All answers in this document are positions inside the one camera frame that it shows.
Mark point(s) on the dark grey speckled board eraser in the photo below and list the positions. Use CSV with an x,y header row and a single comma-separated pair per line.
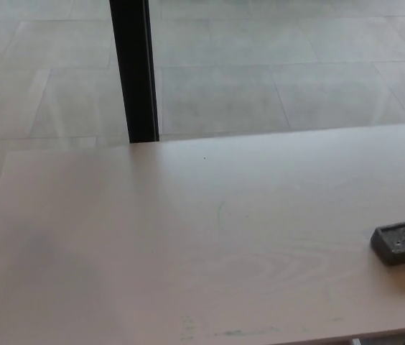
x,y
403,244

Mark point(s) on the black vertical metal post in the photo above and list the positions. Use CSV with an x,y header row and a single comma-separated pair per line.
x,y
134,72

